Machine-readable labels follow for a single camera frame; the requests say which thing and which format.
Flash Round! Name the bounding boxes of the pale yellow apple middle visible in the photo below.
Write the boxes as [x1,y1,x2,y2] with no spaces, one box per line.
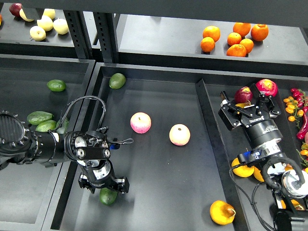
[37,15,53,32]

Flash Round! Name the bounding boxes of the bright red apple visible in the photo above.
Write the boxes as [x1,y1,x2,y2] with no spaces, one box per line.
[256,79,278,97]

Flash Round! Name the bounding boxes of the black shelf upright post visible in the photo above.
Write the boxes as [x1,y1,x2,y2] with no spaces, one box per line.
[93,12,119,64]

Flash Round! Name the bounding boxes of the yellow pear near red apples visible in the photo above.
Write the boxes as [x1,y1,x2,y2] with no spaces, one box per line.
[236,102,251,108]

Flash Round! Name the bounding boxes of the pink red apple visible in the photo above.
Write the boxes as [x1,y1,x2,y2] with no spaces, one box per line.
[130,112,152,134]

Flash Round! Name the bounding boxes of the dark green avocado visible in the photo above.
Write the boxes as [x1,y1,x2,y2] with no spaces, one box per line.
[99,188,117,205]

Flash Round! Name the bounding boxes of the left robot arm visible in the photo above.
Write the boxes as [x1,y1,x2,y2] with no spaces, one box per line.
[0,110,134,194]

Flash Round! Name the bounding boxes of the orange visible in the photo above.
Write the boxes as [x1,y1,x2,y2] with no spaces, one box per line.
[226,44,246,57]
[233,22,251,38]
[203,26,220,42]
[227,32,242,46]
[250,24,269,41]
[200,37,215,52]
[240,38,254,54]

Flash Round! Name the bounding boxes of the dark red apple on shelf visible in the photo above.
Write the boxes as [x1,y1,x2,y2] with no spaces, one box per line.
[9,3,22,17]

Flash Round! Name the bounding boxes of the cherry tomato bunch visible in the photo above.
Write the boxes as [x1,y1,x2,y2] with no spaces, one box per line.
[283,88,308,122]

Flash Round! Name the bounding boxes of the green avocado left middle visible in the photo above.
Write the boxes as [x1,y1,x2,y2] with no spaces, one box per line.
[36,120,57,132]

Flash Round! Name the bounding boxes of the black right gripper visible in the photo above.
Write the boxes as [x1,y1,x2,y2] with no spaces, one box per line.
[218,83,282,148]

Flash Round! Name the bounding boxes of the green avocado in centre tray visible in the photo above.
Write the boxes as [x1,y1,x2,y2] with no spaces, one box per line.
[109,73,126,89]

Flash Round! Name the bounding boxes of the black centre tray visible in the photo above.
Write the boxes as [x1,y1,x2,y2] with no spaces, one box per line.
[42,63,236,231]

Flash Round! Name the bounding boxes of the orange bottom front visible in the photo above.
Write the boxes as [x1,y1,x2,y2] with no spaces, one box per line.
[226,44,246,57]

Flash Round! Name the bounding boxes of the orange top middle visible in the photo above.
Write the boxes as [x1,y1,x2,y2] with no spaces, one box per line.
[233,22,251,38]

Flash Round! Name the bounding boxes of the pale yellow apple partly hidden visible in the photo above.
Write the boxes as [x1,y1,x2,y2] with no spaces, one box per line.
[19,9,34,22]

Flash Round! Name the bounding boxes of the black left tray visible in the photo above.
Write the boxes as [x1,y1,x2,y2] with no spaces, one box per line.
[0,54,95,231]

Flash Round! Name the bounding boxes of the dark avocado by tray wall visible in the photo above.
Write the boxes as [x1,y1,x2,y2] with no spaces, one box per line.
[56,117,69,134]

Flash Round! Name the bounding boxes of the yellow pear bottom right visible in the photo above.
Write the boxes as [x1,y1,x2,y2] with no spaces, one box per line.
[281,199,305,211]

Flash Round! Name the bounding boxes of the orange centre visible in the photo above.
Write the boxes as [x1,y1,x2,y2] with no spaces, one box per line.
[227,32,242,46]

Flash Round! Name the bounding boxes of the pale yellow apple front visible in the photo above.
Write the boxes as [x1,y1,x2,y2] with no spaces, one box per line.
[29,26,46,41]

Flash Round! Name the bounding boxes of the orange right middle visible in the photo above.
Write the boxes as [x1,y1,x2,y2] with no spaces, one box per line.
[240,38,254,54]

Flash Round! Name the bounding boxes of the black tray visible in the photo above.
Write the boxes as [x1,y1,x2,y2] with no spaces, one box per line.
[42,63,236,231]
[195,78,302,231]
[0,54,95,231]

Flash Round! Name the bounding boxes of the orange lower left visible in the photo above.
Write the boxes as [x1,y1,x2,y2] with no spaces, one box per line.
[200,37,215,52]

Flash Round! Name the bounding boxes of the pale yellow pink apple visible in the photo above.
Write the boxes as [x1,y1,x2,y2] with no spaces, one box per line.
[169,124,191,146]

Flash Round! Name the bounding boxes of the green avocado left top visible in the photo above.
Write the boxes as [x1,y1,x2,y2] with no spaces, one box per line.
[26,111,53,125]

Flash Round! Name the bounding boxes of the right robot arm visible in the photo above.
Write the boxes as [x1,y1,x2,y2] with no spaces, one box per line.
[218,84,308,231]

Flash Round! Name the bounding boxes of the pale yellow apple back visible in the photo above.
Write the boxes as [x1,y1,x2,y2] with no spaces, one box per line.
[43,8,56,20]

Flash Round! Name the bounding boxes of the red chili pepper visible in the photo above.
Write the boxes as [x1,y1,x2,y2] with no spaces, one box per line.
[296,114,308,140]

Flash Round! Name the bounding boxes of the green avocado upper left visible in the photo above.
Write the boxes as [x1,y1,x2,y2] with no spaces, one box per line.
[47,79,66,92]

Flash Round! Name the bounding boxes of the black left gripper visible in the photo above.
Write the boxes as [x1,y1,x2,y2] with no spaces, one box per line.
[78,161,130,194]

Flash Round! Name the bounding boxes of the yellow pear with brown stem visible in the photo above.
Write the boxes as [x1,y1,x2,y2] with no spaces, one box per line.
[209,200,236,225]

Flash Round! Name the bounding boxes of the orange top left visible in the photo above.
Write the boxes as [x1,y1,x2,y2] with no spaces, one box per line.
[203,26,220,42]

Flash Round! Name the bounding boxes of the black right tray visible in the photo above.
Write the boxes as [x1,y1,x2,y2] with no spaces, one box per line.
[195,78,302,231]

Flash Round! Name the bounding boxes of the orange top right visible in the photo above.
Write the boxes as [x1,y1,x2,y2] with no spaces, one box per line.
[250,24,269,41]

